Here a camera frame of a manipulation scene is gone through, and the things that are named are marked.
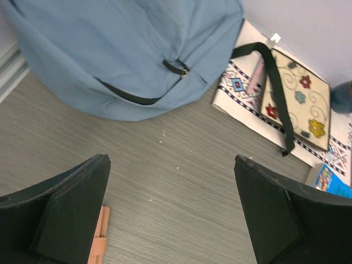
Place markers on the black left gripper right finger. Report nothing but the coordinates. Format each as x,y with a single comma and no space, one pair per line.
290,222

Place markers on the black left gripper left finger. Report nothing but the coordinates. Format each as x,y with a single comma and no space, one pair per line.
54,221

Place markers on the light blue fabric backpack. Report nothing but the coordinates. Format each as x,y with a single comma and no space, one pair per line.
135,60

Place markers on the tan leather wallet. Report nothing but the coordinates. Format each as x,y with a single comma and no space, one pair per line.
99,243

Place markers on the bright blue paperback book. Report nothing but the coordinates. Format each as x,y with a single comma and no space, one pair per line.
327,181

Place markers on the patterned white cloth placemat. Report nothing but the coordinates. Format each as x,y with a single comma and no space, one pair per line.
276,95

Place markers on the square floral ceramic plate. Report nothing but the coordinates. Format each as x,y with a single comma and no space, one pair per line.
308,101

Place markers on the dark blue ceramic mug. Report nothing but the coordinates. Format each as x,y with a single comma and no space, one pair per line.
341,98

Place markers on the pink pen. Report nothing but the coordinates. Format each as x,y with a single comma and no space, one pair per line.
255,77

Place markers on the white plastic wall clip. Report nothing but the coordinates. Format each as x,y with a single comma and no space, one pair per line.
273,40

